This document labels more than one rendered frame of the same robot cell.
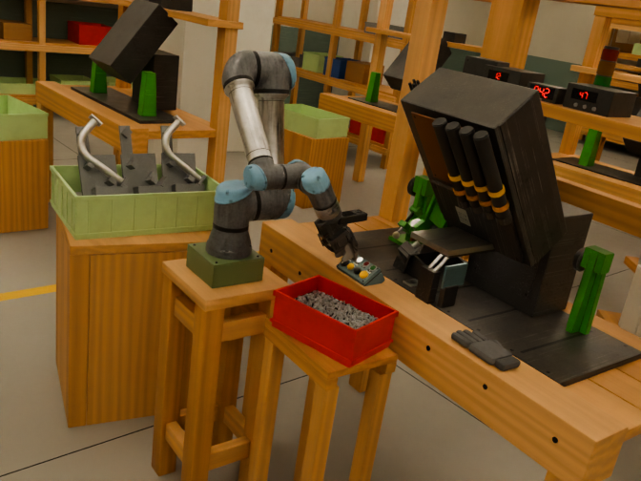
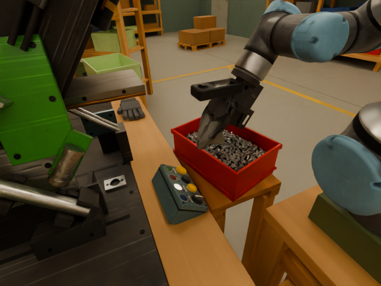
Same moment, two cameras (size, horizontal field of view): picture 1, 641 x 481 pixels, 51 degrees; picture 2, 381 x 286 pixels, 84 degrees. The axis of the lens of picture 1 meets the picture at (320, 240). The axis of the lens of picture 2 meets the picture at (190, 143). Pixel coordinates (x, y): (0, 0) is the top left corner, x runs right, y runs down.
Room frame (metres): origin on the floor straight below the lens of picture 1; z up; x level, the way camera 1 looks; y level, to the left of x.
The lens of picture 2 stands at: (2.41, -0.01, 1.32)
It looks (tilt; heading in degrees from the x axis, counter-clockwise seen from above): 35 degrees down; 196
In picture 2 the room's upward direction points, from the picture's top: 3 degrees counter-clockwise
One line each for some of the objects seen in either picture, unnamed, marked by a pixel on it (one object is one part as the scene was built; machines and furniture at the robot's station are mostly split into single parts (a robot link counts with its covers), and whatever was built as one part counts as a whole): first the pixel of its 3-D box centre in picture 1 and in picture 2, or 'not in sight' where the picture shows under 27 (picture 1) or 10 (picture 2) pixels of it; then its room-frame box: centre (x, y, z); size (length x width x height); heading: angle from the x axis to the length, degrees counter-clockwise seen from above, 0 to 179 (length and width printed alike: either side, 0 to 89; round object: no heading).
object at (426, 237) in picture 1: (472, 239); (65, 93); (1.98, -0.47, 1.11); 0.39 x 0.16 x 0.03; 128
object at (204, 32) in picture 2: not in sight; (201, 32); (-4.40, -1.49, 0.37); 1.20 x 0.80 x 0.74; 141
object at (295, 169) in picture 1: (298, 176); (313, 37); (1.94, 0.10, 1.24); 0.11 x 0.11 x 0.08; 33
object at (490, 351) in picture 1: (486, 347); (128, 109); (1.66, -0.50, 0.91); 0.20 x 0.11 x 0.03; 36
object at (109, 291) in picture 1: (145, 304); not in sight; (2.60, 0.72, 0.39); 0.68 x 0.52 x 0.79; 118
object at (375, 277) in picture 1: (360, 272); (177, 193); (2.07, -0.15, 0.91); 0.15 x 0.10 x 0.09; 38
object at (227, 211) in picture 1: (235, 202); not in sight; (2.04, 0.29, 1.10); 0.13 x 0.12 x 0.14; 123
